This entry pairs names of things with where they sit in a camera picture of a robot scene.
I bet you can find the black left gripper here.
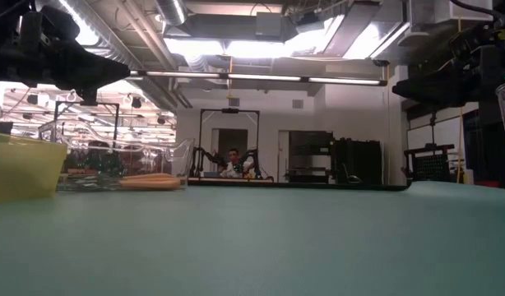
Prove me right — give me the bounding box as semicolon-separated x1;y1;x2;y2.
0;0;132;107

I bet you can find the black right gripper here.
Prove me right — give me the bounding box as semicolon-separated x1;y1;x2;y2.
391;7;505;109

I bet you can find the black perforated cart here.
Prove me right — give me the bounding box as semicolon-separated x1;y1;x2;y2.
403;143;456;184

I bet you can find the black equipment box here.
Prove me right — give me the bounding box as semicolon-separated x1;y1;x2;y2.
332;138;384;187

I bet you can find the yellow plastic bin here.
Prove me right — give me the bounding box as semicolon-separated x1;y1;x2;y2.
0;131;68;203

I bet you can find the black storage cabinet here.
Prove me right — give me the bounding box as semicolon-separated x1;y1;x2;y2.
287;130;334;184

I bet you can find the person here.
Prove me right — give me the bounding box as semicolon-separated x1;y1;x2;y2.
218;147;256;179

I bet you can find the long ceiling tube light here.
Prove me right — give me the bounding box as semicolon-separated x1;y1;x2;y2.
131;70;388;86

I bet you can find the grey ceiling ventilation unit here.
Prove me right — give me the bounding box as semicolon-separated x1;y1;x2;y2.
255;12;287;41

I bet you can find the green table mat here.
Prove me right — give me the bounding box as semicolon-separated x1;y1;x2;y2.
0;179;505;296

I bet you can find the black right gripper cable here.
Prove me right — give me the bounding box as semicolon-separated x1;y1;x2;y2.
449;0;505;21

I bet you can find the silver ceiling duct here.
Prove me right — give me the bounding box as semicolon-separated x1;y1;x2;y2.
155;0;188;26

